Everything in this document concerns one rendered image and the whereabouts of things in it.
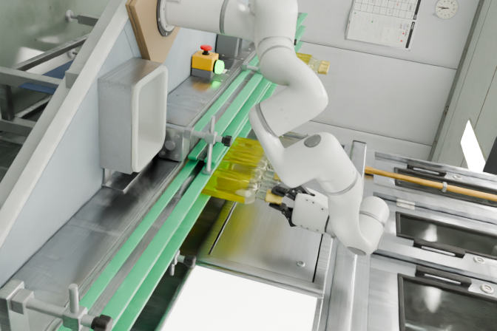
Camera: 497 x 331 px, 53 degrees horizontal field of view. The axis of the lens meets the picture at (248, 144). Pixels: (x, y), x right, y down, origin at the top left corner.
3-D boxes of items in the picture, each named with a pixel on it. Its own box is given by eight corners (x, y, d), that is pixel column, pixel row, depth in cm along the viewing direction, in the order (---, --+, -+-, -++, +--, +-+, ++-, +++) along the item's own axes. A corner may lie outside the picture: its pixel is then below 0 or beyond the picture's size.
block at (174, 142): (157, 158, 133) (181, 164, 132) (157, 126, 128) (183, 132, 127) (162, 152, 136) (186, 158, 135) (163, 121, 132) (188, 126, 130)
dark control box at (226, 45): (214, 53, 189) (235, 57, 188) (216, 32, 186) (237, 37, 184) (220, 48, 197) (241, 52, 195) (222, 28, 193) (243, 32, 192)
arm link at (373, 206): (379, 233, 112) (394, 199, 116) (336, 216, 116) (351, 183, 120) (376, 258, 124) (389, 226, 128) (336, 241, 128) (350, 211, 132)
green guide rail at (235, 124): (187, 158, 136) (214, 165, 135) (187, 155, 136) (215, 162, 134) (292, 25, 289) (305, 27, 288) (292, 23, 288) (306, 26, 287)
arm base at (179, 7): (153, -10, 117) (215, 0, 115) (171, -39, 125) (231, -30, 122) (163, 40, 130) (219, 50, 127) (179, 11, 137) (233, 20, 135)
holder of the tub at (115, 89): (100, 187, 118) (130, 194, 116) (97, 78, 105) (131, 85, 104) (132, 155, 133) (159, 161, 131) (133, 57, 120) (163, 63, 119)
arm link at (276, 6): (255, 78, 112) (260, 11, 101) (246, 29, 130) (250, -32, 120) (296, 78, 113) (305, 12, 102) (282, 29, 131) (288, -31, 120)
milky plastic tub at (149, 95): (100, 168, 115) (135, 176, 114) (98, 78, 105) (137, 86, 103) (134, 138, 130) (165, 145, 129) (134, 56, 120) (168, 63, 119)
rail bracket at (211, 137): (181, 169, 133) (225, 180, 130) (184, 112, 125) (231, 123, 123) (185, 164, 135) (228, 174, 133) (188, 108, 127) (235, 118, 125)
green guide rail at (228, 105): (188, 134, 133) (217, 141, 131) (188, 131, 132) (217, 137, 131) (294, 12, 285) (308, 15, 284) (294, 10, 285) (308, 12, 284)
